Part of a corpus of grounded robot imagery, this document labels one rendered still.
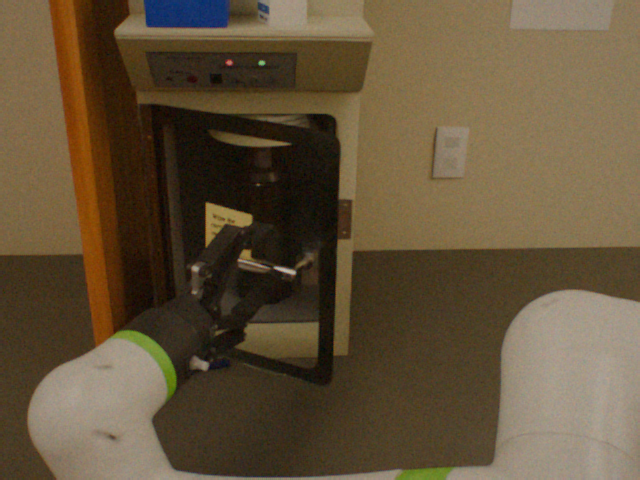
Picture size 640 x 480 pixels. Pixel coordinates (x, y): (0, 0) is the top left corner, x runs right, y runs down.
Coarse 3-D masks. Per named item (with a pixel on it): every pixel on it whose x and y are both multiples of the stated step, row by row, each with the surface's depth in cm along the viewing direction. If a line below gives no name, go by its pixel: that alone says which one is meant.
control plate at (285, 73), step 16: (160, 64) 93; (176, 64) 94; (192, 64) 94; (208, 64) 94; (224, 64) 94; (240, 64) 94; (256, 64) 94; (272, 64) 94; (288, 64) 95; (160, 80) 97; (176, 80) 97; (208, 80) 98; (224, 80) 98; (240, 80) 98; (288, 80) 98
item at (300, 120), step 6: (228, 114) 110; (234, 114) 109; (240, 114) 109; (246, 114) 108; (252, 114) 108; (258, 114) 108; (264, 114) 108; (270, 114) 108; (276, 114) 109; (282, 114) 109; (288, 114) 109; (294, 114) 110; (300, 114) 111; (306, 114) 112; (312, 114) 115; (264, 120) 108; (270, 120) 108; (276, 120) 109; (282, 120) 109; (288, 120) 109; (294, 120) 110; (300, 120) 111; (306, 120) 112; (312, 120) 114; (300, 126) 111; (306, 126) 112; (312, 126) 113
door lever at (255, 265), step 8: (240, 256) 100; (248, 256) 100; (304, 256) 100; (240, 264) 99; (248, 264) 99; (256, 264) 98; (264, 264) 98; (272, 264) 98; (280, 264) 98; (296, 264) 98; (304, 264) 99; (312, 264) 100; (256, 272) 99; (264, 272) 98; (272, 272) 97; (280, 272) 97; (288, 272) 96; (296, 272) 97; (288, 280) 96
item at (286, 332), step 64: (192, 128) 100; (256, 128) 95; (192, 192) 104; (256, 192) 99; (320, 192) 95; (192, 256) 109; (256, 256) 104; (320, 256) 99; (256, 320) 109; (320, 320) 104; (320, 384) 108
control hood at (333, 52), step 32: (128, 32) 87; (160, 32) 88; (192, 32) 88; (224, 32) 88; (256, 32) 89; (288, 32) 89; (320, 32) 90; (352, 32) 90; (128, 64) 93; (320, 64) 95; (352, 64) 95
